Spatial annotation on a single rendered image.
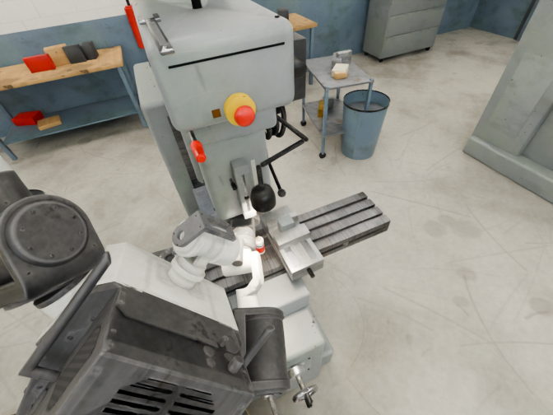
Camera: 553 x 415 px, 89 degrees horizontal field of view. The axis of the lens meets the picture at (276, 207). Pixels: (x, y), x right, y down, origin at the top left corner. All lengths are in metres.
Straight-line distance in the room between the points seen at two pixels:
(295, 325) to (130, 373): 1.04
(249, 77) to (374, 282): 2.01
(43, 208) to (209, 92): 0.31
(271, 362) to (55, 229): 0.41
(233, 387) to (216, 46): 0.51
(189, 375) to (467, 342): 2.15
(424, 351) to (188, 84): 2.08
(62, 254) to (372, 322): 2.02
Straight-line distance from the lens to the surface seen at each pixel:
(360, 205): 1.49
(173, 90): 0.55
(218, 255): 0.51
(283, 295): 1.27
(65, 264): 0.44
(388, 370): 2.15
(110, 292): 0.44
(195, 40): 0.54
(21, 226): 0.42
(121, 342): 0.37
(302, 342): 1.32
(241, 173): 0.79
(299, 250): 1.20
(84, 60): 4.62
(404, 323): 2.28
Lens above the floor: 2.02
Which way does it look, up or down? 47 degrees down
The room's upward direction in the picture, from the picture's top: 5 degrees counter-clockwise
